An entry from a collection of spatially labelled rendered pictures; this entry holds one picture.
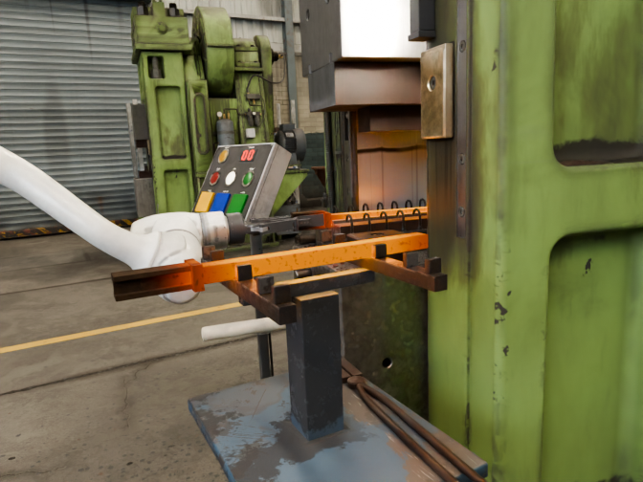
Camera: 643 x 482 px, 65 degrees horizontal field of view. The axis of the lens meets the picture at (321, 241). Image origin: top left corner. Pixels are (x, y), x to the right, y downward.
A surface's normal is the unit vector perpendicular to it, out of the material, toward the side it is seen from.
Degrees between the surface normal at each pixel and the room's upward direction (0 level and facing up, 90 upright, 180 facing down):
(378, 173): 90
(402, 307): 90
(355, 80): 90
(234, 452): 0
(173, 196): 90
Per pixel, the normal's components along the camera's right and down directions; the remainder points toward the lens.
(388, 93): 0.32, 0.16
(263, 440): -0.04, -0.98
